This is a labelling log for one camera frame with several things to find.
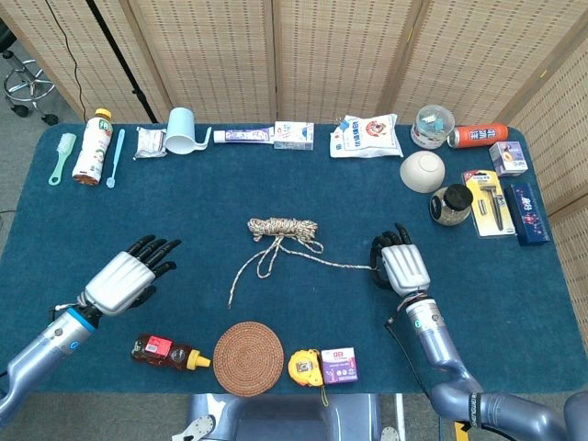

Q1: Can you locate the light blue toothbrush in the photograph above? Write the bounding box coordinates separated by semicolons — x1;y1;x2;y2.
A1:
106;128;127;189

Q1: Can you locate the beige bowl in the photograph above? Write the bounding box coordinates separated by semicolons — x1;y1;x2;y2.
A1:
399;150;447;194

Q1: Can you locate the black tripod pole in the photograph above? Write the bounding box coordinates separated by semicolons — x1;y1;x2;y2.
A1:
85;0;160;124

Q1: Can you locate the white blue carton box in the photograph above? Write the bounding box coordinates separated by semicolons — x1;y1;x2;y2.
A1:
273;120;315;152

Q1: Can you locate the razor in yellow package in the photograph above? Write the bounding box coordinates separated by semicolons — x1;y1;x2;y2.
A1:
461;169;517;239

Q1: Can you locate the round woven rattan coaster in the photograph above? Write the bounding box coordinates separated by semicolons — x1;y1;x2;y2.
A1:
212;321;285;397

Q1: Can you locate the bamboo folding screen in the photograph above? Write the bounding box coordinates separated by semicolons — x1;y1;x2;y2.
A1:
0;0;588;322

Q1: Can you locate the yellow tape measure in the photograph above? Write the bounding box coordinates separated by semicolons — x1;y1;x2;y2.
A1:
287;348;331;408

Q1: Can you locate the blue-grey robot torso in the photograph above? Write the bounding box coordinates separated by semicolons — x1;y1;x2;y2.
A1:
186;392;382;441

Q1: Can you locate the white juice bottle yellow cap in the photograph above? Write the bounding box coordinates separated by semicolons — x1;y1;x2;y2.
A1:
72;107;114;187

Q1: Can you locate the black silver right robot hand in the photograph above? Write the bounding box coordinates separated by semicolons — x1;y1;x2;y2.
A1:
369;222;432;296

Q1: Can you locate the purple soap box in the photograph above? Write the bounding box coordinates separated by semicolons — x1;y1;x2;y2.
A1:
320;346;359;386

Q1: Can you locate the green plastic brush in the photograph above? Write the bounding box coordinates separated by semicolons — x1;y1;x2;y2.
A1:
48;131;77;187

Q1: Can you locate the chrome stool base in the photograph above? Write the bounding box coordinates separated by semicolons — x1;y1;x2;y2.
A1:
0;22;60;126

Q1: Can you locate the light blue plastic cup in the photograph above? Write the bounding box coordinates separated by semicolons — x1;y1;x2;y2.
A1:
164;107;213;155

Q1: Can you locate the braided multicolour rope bundle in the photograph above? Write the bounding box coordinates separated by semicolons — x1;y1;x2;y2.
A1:
227;216;374;310

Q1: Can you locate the thin black hanging cable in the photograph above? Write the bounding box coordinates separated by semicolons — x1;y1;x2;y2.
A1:
43;0;88;123

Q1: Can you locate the white purple toothpaste tube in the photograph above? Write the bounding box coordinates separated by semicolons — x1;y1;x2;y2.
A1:
212;128;276;145

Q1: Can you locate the clear jar of clips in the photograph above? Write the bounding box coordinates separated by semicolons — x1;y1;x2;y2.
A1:
410;104;456;151

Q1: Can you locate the dark blue long box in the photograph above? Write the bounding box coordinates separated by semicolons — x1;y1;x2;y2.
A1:
503;182;551;247

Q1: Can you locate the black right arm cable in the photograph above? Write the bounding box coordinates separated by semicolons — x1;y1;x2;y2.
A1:
384;315;506;441

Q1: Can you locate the white printed plastic bag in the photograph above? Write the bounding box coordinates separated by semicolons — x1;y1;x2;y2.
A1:
329;113;404;160

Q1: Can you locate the small purple white box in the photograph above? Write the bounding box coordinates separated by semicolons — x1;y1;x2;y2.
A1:
488;141;528;178

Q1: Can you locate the orange drink can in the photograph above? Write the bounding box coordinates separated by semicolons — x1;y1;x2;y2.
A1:
447;122;510;150

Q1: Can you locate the dark blue table mat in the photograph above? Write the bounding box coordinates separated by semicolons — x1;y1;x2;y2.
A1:
0;122;588;396

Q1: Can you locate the honey bottle yellow nozzle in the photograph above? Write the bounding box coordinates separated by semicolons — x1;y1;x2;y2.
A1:
130;334;212;372

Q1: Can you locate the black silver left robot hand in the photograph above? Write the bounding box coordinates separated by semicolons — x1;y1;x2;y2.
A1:
75;234;183;317

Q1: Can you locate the glass jar black lid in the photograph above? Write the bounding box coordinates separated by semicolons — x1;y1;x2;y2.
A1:
429;183;474;228

